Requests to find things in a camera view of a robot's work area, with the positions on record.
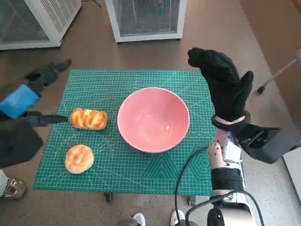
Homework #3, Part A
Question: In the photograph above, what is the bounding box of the white board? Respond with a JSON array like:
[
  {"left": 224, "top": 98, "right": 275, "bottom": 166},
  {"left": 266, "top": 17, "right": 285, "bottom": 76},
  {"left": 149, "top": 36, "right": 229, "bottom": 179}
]
[{"left": 282, "top": 147, "right": 301, "bottom": 201}]

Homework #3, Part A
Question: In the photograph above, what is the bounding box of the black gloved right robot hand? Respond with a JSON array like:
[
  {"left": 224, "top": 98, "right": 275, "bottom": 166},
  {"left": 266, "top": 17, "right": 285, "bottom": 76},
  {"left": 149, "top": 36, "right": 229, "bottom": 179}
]
[{"left": 187, "top": 47, "right": 254, "bottom": 125}]

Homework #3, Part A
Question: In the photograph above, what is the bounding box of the long braided toy bread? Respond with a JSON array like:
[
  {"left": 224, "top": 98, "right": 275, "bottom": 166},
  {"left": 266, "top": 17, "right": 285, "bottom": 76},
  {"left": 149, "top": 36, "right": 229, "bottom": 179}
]
[{"left": 69, "top": 108, "right": 109, "bottom": 130}]

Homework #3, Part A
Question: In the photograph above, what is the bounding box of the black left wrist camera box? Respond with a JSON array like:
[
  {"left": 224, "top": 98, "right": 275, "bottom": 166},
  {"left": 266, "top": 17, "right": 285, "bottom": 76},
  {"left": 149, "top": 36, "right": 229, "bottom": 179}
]
[{"left": 0, "top": 117, "right": 44, "bottom": 169}]

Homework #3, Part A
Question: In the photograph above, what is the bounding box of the white shoe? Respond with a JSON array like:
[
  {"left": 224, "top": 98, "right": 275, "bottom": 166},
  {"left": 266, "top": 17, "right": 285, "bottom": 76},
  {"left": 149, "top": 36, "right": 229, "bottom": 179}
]
[
  {"left": 133, "top": 213, "right": 146, "bottom": 226},
  {"left": 171, "top": 209, "right": 186, "bottom": 226}
]

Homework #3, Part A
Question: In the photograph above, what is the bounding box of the round toy bread bun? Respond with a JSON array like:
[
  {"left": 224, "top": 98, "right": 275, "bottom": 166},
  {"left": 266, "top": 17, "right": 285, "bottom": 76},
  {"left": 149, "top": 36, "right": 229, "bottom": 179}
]
[{"left": 64, "top": 145, "right": 95, "bottom": 174}]

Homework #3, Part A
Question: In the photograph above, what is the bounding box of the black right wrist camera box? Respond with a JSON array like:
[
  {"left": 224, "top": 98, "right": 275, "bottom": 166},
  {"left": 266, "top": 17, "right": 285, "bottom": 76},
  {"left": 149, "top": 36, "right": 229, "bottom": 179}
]
[{"left": 235, "top": 123, "right": 294, "bottom": 165}]

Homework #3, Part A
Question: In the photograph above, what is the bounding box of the green cutting mat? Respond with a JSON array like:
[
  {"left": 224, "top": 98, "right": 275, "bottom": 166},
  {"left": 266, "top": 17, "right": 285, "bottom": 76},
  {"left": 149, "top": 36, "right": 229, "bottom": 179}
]
[{"left": 32, "top": 68, "right": 221, "bottom": 196}]

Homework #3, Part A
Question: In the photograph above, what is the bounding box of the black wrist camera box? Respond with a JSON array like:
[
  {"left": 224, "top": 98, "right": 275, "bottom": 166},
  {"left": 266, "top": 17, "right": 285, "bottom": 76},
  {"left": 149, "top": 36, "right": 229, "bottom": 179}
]
[
  {"left": 235, "top": 123, "right": 294, "bottom": 165},
  {"left": 0, "top": 117, "right": 44, "bottom": 169}
]

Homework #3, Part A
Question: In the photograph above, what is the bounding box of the white louvred mesh cabinet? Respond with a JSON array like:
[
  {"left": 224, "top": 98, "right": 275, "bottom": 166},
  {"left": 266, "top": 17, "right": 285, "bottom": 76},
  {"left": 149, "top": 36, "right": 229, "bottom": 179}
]
[{"left": 0, "top": 0, "right": 82, "bottom": 50}]

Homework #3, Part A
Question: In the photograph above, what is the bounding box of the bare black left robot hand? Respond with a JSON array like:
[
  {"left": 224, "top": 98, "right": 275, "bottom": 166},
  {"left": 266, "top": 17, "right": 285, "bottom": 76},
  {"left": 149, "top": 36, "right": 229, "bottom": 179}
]
[{"left": 0, "top": 58, "right": 72, "bottom": 128}]

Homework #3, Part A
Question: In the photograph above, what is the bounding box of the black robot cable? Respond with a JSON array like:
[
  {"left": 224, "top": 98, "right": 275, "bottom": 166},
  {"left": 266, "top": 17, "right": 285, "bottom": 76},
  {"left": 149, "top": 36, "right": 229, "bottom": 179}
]
[
  {"left": 184, "top": 190, "right": 261, "bottom": 226},
  {"left": 174, "top": 145, "right": 210, "bottom": 226}
]

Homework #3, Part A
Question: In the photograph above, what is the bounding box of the grey metal stand leg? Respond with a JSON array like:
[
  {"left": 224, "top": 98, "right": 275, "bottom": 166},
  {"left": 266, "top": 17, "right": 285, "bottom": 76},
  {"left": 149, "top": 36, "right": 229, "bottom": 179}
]
[{"left": 256, "top": 48, "right": 301, "bottom": 95}]

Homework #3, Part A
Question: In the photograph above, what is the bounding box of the pink bowl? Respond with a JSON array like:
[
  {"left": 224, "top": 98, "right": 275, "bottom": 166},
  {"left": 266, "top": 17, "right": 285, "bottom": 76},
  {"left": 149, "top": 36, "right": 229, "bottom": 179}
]
[{"left": 117, "top": 87, "right": 190, "bottom": 154}]

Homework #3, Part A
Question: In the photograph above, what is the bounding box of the person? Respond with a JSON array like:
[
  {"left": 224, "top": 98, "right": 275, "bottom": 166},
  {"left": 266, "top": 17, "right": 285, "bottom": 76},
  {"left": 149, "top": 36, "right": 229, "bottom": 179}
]
[{"left": 0, "top": 169, "right": 26, "bottom": 200}]

